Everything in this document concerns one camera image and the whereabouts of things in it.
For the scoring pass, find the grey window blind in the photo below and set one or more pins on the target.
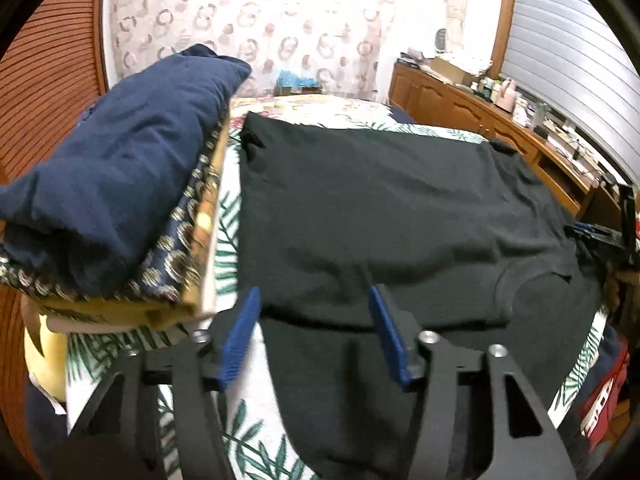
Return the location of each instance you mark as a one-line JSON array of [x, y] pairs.
[[563, 52]]

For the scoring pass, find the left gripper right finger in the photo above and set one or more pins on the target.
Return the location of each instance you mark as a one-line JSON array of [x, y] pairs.
[[516, 429]]

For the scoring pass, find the wooden louvered wardrobe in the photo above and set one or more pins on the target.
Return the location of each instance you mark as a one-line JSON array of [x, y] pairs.
[[53, 69]]

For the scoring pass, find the wooden sideboard cabinet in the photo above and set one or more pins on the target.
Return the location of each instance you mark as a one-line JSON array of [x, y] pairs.
[[431, 102]]

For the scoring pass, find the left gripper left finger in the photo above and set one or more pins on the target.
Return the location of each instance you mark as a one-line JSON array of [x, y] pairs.
[[117, 435]]

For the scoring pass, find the floral quilt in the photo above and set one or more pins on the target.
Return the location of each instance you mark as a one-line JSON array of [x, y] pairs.
[[316, 109]]

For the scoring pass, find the circle patterned curtain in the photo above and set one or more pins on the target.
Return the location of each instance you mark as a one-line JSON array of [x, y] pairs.
[[338, 44]]

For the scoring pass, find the patterned folded garment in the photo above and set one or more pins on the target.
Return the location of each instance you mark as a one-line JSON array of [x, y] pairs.
[[168, 286]]

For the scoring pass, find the blue item behind bed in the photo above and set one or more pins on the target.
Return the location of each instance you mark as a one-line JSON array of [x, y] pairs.
[[289, 84]]

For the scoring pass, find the yellow plush toy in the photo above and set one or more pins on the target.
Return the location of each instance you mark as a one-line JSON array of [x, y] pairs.
[[45, 352]]

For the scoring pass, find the cardboard box on cabinet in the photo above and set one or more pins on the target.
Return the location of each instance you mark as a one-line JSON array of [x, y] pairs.
[[451, 72]]

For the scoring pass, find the bed with leaf sheet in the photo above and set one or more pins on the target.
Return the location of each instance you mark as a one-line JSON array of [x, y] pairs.
[[256, 442]]

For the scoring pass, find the pink kettle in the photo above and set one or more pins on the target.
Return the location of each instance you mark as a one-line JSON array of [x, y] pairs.
[[507, 95]]

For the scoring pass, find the black printed t-shirt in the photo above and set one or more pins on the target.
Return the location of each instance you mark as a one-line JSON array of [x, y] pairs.
[[463, 234]]

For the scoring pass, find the folded navy garment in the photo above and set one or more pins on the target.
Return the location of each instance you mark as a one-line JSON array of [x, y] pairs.
[[88, 214]]

